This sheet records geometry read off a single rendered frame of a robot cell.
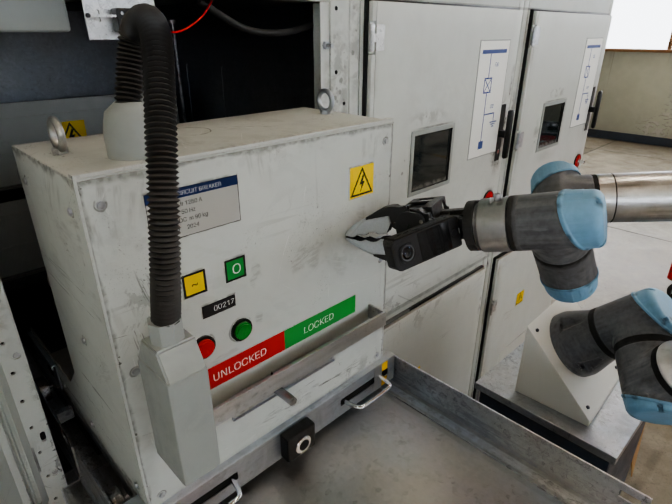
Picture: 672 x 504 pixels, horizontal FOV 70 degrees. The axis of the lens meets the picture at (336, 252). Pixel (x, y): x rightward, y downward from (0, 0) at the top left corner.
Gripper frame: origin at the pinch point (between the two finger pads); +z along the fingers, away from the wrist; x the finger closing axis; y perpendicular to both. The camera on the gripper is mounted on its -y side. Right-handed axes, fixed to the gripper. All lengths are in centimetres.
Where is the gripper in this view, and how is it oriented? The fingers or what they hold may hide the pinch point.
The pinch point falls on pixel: (350, 237)
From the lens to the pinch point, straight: 76.8
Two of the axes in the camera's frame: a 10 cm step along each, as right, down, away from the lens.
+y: 5.0, -3.6, 7.9
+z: -8.3, 0.3, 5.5
